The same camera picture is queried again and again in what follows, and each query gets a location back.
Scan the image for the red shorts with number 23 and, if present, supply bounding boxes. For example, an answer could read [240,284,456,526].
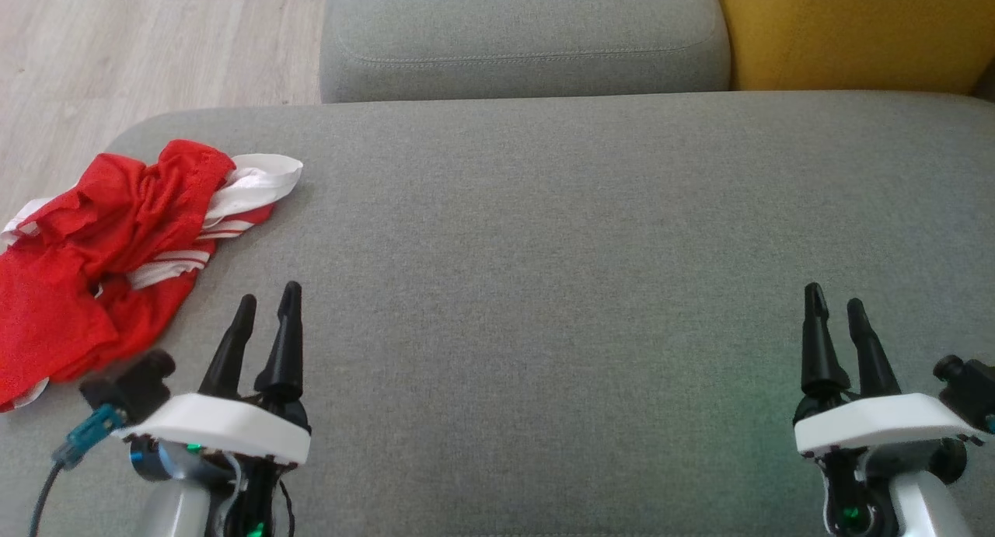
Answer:
[0,199,199,413]

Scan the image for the small grey sofa cushion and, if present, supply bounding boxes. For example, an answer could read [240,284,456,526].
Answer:
[319,0,732,105]

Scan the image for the left camera cable teal plug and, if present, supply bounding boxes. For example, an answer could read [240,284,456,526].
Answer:
[30,403,127,537]

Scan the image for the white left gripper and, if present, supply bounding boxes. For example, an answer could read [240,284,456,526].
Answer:
[113,281,312,537]

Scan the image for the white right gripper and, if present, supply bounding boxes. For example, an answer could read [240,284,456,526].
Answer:
[794,282,984,537]

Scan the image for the yellow sofa backrest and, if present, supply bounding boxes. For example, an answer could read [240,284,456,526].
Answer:
[711,0,995,96]

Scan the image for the large grey sofa seat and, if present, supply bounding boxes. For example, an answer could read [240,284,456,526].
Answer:
[0,90,995,537]

